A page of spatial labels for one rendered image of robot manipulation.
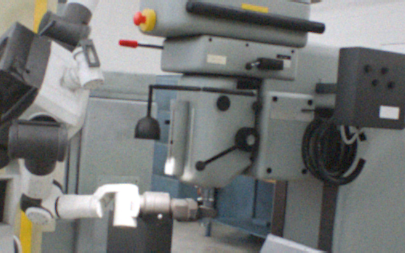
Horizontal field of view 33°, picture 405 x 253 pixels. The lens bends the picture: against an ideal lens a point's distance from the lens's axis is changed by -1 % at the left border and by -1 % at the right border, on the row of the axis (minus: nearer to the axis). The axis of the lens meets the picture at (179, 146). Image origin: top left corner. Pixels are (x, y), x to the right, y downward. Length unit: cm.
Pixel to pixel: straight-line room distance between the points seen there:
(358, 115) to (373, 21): 575
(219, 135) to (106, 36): 981
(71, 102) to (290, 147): 64
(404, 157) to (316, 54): 44
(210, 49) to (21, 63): 51
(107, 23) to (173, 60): 973
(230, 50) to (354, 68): 34
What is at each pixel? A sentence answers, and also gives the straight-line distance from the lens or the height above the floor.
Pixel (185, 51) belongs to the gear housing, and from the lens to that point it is 190.
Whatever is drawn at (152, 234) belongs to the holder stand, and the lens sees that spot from 229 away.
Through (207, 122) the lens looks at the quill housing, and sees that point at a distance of 188.
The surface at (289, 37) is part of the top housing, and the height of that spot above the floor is 175.
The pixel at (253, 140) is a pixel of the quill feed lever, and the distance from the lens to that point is 191.
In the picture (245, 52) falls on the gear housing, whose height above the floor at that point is 169.
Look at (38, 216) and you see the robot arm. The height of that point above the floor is 118.
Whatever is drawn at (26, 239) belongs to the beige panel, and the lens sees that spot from 363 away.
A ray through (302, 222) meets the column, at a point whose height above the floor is 119.
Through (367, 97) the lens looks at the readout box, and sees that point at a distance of 185.
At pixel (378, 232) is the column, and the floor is 119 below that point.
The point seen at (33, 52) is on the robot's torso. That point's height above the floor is 165.
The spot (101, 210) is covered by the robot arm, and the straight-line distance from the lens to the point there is 201.
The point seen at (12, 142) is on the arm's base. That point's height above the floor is 141.
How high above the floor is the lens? 152
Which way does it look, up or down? 3 degrees down
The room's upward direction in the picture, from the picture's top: 4 degrees clockwise
